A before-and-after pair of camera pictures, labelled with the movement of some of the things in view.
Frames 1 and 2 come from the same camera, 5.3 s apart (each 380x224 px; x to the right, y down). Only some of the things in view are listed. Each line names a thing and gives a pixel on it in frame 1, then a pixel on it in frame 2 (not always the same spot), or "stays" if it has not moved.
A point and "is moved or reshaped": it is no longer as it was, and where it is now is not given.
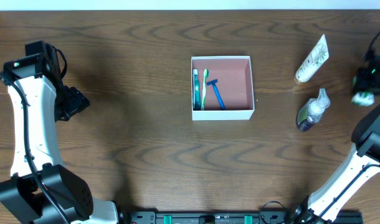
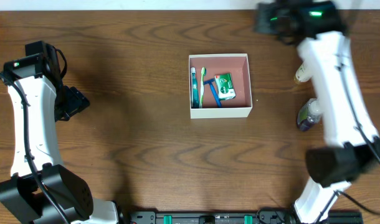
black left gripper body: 73,101 stays
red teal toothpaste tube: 197,98 stays
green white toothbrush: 205,76 is moved or reshaped
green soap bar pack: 363,99 to 225,86
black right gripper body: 365,83 to 263,21
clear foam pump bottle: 312,111 stays
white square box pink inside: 235,77 stays
